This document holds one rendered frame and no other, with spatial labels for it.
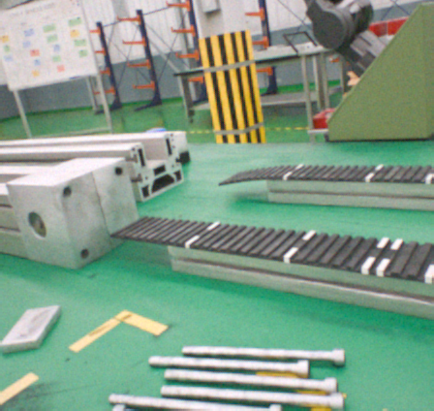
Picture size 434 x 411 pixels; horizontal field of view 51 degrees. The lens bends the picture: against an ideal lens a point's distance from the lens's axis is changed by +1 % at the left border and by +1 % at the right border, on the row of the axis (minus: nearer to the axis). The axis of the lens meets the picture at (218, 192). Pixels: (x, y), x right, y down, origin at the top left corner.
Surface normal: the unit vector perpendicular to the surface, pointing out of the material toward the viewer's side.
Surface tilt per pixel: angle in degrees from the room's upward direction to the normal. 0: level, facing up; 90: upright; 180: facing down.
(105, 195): 90
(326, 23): 104
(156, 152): 90
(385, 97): 90
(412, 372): 0
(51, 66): 90
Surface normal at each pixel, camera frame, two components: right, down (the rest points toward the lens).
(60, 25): -0.34, 0.33
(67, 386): -0.18, -0.94
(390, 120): -0.59, 0.33
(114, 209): 0.80, 0.04
